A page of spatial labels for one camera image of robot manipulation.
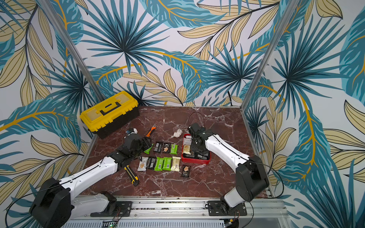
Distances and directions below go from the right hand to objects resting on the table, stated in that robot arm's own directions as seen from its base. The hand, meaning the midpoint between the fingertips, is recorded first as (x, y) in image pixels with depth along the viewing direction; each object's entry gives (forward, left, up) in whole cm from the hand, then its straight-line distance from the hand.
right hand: (197, 148), depth 86 cm
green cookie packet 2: (-6, +19, -8) cm, 21 cm away
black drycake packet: (-10, +7, -8) cm, 15 cm away
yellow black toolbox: (+21, +56, +7) cm, 60 cm away
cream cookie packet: (-7, +13, -8) cm, 17 cm away
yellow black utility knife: (-14, +37, -8) cm, 40 cm away
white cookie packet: (+10, +5, -7) cm, 13 cm away
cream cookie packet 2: (+3, +6, -6) cm, 9 cm away
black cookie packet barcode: (+6, +25, -7) cm, 27 cm away
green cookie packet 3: (+4, +14, -8) cm, 17 cm away
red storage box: (-2, -4, -7) cm, 9 cm away
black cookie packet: (-5, +28, -8) cm, 30 cm away
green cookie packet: (-6, +24, -8) cm, 26 cm away
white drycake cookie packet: (-7, +34, -8) cm, 35 cm away
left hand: (+3, +29, +4) cm, 29 cm away
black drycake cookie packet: (+5, +19, -8) cm, 21 cm away
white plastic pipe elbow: (+15, +12, -6) cm, 20 cm away
